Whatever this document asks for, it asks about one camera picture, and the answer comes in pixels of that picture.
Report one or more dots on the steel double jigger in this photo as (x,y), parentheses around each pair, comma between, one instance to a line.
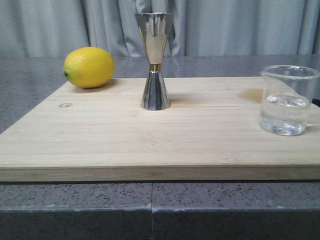
(154,30)

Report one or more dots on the clear glass beaker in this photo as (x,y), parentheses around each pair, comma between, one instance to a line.
(287,98)

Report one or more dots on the light wooden cutting board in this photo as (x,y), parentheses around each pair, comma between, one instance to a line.
(210,132)

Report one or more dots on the yellow lemon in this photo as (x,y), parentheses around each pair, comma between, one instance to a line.
(89,67)

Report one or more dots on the grey curtain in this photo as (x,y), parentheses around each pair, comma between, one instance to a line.
(54,28)

